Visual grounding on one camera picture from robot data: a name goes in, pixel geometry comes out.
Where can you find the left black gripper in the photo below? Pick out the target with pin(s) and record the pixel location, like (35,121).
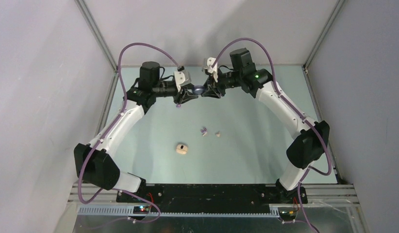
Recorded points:
(185,95)

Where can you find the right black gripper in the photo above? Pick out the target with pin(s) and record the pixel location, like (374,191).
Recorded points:
(208,86)

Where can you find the purple earbud charging case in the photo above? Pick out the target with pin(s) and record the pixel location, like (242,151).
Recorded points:
(198,89)

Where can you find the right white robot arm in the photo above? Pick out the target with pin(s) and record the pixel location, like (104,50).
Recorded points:
(310,137)

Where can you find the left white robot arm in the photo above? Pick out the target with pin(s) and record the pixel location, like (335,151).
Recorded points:
(95,161)

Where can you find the beige earbud charging case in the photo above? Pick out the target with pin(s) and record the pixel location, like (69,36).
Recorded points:
(182,149)

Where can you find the left controller board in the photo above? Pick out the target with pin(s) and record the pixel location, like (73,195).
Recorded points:
(141,209)

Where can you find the controller board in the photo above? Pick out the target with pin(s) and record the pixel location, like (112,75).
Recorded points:
(141,209)
(290,214)

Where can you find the right controller board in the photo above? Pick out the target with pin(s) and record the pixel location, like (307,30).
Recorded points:
(290,214)

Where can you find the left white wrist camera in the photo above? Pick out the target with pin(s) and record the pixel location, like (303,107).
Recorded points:
(181,77)

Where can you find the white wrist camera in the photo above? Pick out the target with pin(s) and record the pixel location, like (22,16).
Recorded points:
(210,68)
(181,77)

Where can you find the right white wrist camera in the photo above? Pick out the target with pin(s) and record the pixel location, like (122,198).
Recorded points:
(210,68)

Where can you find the aluminium frame rail front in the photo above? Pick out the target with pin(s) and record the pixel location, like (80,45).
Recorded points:
(104,202)

